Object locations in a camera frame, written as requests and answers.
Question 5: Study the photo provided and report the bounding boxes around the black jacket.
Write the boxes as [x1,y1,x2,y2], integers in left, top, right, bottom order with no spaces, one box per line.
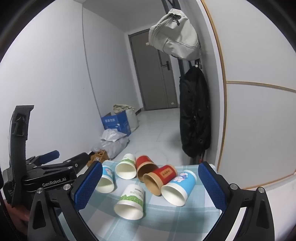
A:
[179,66,211,158]

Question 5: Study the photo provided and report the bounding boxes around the grey door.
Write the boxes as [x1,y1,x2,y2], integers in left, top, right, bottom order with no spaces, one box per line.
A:
[128,29,179,111]

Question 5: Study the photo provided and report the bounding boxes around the clear plastic bag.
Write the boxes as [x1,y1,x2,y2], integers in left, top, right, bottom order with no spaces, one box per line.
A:
[91,137,130,160]

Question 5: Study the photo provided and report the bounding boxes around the white plastic bag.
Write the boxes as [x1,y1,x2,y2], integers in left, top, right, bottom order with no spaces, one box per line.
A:
[101,128,126,142]

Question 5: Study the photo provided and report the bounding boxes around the black coat rack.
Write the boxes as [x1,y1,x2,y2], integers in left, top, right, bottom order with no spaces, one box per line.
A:
[162,0,205,165]

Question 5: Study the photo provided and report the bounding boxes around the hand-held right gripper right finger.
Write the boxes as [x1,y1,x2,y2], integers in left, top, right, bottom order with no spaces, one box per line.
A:
[198,161,275,241]

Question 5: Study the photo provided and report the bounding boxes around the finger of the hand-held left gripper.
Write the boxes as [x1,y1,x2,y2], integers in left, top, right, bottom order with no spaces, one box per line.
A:
[30,152,90,178]
[25,150,60,167]

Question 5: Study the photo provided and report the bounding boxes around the white wardrobe with gold trim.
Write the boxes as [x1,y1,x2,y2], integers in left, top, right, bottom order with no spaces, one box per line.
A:
[200,0,296,189]

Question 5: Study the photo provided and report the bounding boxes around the beige backpack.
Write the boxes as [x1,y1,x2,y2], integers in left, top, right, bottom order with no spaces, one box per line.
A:
[148,8,201,60]

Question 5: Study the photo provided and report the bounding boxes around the white woven sack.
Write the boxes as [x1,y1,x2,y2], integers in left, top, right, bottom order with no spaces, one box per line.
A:
[113,104,139,132]

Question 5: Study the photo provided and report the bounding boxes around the blue cartoon paper cup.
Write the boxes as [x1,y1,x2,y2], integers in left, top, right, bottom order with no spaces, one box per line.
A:
[161,170,197,207]
[96,165,115,194]

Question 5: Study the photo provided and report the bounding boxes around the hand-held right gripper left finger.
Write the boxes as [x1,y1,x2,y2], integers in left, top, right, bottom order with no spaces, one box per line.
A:
[27,161,103,241]

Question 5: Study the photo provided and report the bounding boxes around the red label kraft paper cup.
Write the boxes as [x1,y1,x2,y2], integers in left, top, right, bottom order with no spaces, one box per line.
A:
[143,164,178,196]

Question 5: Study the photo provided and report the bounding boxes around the blue cardboard box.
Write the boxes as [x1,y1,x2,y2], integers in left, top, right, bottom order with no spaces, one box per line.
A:
[101,110,131,137]

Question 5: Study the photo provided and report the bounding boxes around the brown plush slippers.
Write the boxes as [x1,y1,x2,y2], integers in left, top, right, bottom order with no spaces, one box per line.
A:
[87,150,110,168]

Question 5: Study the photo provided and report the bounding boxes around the white green print paper cup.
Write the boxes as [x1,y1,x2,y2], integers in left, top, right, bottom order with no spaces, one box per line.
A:
[113,184,145,220]
[115,153,137,180]

